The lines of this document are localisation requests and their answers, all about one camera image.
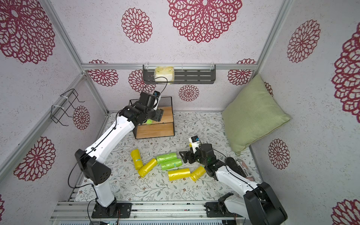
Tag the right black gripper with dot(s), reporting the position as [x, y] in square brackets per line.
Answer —
[191, 156]

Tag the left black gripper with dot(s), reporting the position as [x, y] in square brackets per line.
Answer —
[159, 114]

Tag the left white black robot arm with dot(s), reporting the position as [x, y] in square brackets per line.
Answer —
[92, 160]

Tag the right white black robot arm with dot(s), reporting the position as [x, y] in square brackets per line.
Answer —
[256, 202]

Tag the yellow trash bag roll right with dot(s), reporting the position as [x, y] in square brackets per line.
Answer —
[198, 173]

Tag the yellow trash bag roll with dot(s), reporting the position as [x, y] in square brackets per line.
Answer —
[135, 155]
[198, 173]
[179, 174]

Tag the yellow trash bag roll centre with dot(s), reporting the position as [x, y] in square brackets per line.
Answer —
[179, 174]

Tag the yellow trash bag roll left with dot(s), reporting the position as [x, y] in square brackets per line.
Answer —
[135, 155]

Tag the yellow trash bag roll diagonal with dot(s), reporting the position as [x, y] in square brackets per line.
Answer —
[143, 171]

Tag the white sponge block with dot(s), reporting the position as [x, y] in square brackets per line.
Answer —
[164, 74]

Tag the green cushion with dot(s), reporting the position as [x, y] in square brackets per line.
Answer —
[253, 115]

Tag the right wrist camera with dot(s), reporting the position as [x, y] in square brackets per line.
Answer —
[194, 142]

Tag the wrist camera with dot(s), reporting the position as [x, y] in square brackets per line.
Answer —
[157, 95]
[194, 142]

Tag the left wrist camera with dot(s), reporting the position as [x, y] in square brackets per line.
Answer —
[157, 95]

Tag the grey wall metal rack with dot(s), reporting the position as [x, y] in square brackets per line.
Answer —
[182, 75]

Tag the black wire wall hook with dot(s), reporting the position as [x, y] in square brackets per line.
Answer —
[59, 111]

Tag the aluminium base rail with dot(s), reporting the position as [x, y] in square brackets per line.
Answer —
[140, 210]

